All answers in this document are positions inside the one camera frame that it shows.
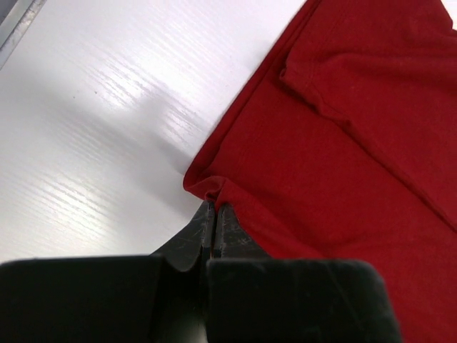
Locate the aluminium left side rail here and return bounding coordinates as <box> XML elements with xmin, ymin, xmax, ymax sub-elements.
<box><xmin>0</xmin><ymin>0</ymin><xmax>46</xmax><ymax>67</ymax></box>

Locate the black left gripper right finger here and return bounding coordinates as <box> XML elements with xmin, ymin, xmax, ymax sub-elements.
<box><xmin>206</xmin><ymin>204</ymin><xmax>402</xmax><ymax>342</ymax></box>

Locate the dark red t shirt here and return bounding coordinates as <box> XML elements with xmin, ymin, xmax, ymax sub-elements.
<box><xmin>184</xmin><ymin>1</ymin><xmax>456</xmax><ymax>342</ymax></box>

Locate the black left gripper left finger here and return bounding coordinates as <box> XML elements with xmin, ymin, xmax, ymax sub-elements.
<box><xmin>1</xmin><ymin>202</ymin><xmax>216</xmax><ymax>342</ymax></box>

